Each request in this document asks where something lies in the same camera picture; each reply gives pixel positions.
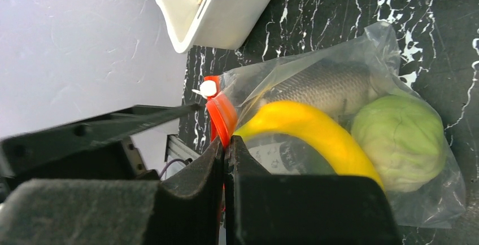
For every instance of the clear zip bag orange zipper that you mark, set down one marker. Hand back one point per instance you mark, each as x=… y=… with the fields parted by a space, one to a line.
x=437 y=204

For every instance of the grey toy fish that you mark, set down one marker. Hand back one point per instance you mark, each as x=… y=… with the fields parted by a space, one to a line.
x=337 y=89

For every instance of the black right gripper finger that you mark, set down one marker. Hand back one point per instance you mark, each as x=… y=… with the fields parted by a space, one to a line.
x=265 y=208

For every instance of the yellow toy corn cob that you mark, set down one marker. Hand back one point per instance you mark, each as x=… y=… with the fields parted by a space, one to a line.
x=334 y=143

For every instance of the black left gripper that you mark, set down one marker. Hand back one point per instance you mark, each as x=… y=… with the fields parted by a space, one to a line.
x=183 y=209

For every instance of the light green toy cabbage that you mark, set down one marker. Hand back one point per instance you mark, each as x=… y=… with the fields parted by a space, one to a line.
x=403 y=137

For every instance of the white plastic bin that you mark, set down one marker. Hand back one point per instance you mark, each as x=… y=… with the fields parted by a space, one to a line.
x=221 y=24

